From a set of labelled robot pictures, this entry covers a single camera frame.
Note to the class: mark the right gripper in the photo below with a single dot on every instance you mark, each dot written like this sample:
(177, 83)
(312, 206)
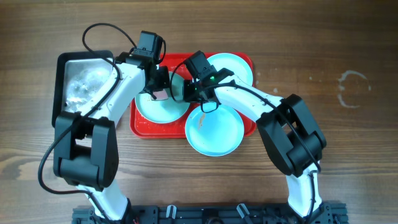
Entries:
(189, 91)

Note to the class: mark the light blue plate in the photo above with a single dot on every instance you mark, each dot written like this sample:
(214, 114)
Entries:
(234, 63)
(214, 130)
(164, 111)

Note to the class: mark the pink sponge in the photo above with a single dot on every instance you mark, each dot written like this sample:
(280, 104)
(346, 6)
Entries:
(160, 95)

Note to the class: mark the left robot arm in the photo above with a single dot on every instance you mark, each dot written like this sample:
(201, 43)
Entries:
(85, 146)

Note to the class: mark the red plastic tray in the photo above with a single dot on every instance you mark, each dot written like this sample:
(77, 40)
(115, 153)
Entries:
(146, 129)

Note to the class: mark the light blue plate bottom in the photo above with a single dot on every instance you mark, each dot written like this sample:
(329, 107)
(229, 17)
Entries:
(214, 130)

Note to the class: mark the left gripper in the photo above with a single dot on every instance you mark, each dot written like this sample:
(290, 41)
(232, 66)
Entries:
(157, 86)

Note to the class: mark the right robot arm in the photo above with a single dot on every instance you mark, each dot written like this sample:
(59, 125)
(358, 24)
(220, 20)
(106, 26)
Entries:
(291, 136)

